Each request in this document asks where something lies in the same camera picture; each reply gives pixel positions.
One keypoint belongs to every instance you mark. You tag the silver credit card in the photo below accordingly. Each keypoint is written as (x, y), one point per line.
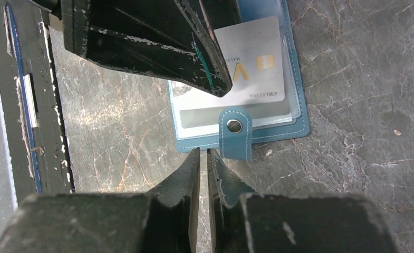
(253, 55)

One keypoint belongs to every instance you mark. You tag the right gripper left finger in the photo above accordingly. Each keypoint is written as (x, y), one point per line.
(163, 219)

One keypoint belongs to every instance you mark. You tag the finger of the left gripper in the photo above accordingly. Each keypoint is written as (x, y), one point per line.
(167, 39)

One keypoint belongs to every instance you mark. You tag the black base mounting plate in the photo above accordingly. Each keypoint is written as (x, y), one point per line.
(38, 153)

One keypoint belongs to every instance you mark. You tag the blue card holder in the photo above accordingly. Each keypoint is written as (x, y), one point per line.
(232, 130)

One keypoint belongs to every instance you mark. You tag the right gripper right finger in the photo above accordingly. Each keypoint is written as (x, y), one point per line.
(242, 220)

